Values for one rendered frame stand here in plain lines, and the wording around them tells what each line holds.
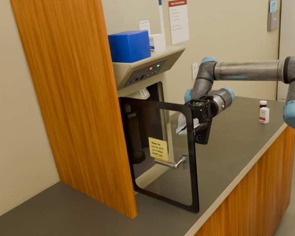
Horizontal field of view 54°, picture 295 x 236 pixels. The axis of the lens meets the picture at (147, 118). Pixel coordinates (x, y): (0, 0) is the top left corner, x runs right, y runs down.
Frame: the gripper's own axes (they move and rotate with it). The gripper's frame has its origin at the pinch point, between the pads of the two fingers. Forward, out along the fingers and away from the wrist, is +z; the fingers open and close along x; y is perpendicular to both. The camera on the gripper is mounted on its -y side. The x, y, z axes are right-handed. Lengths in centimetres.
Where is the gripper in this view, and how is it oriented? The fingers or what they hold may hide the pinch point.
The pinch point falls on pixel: (180, 134)
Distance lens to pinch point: 93.0
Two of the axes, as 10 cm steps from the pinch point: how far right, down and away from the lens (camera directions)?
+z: -6.3, 3.5, -7.0
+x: 7.7, 1.5, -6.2
